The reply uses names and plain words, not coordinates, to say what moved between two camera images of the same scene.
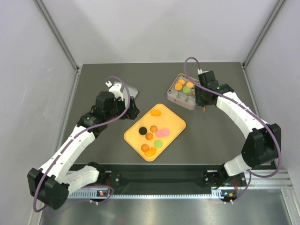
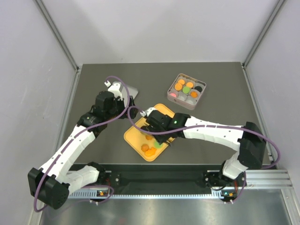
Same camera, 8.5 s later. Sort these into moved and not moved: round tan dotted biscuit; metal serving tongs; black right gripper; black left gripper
Moved: black right gripper; metal serving tongs
Not moved: round tan dotted biscuit; black left gripper
